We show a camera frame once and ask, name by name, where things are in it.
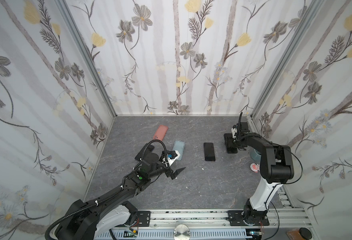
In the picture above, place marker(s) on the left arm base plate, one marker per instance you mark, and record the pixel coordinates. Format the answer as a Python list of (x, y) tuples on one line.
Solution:
[(139, 219)]

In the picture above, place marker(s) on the white ventilated cable duct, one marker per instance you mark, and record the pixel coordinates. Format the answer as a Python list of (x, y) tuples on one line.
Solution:
[(171, 234)]

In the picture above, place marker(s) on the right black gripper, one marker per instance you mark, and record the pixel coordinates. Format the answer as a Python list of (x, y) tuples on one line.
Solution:
[(231, 142)]

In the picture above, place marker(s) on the round silver knob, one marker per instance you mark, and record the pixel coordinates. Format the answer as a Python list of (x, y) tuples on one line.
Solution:
[(181, 232)]

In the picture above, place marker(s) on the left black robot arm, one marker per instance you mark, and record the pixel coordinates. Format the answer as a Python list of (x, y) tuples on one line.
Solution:
[(85, 220)]

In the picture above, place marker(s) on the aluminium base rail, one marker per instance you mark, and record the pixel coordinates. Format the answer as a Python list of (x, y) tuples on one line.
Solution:
[(281, 221)]

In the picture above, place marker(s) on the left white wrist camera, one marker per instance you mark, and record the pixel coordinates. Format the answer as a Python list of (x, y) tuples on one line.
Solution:
[(170, 157)]

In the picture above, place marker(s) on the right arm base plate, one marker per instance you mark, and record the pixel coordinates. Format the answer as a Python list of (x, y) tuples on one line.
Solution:
[(251, 219)]

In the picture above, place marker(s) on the pink phone case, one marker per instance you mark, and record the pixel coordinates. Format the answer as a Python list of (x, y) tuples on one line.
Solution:
[(160, 132)]

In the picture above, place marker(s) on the black phone far left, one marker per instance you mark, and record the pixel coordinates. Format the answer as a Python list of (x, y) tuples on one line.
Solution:
[(145, 150)]

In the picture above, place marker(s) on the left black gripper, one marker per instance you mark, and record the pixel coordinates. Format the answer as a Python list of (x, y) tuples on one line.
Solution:
[(169, 172)]

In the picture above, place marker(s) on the brown box black cap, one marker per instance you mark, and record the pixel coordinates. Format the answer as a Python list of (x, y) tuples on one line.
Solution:
[(299, 234)]

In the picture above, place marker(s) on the small pink white object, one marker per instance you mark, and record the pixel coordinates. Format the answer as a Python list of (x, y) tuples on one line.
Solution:
[(255, 167)]

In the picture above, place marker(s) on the light blue phone case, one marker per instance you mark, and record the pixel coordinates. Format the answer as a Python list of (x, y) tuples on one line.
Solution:
[(179, 146)]

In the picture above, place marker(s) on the teal ceramic cup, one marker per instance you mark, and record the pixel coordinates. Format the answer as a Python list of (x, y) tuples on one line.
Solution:
[(255, 156)]

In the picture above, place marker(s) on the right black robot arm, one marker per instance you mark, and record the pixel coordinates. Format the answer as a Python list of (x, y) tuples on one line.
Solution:
[(276, 169)]

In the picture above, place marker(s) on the purple-edged black phone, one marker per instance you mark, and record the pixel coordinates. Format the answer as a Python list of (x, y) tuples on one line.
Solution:
[(209, 152)]

